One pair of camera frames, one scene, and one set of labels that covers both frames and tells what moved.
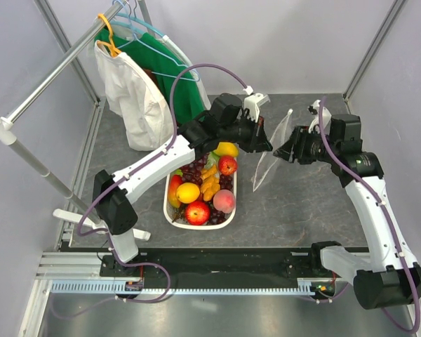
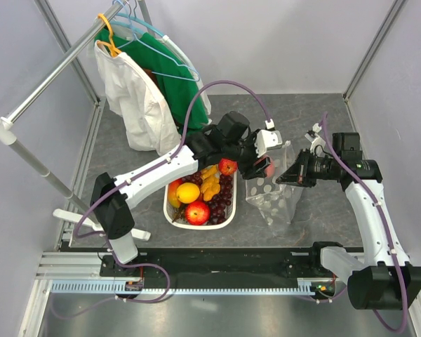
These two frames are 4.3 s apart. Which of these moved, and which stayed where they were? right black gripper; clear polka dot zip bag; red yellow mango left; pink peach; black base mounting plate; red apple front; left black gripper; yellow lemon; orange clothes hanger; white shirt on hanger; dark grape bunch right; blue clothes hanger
Moved: left black gripper; clear polka dot zip bag; right black gripper; pink peach
Stayed: blue clothes hanger; black base mounting plate; white shirt on hanger; orange clothes hanger; red yellow mango left; dark grape bunch right; yellow lemon; red apple front
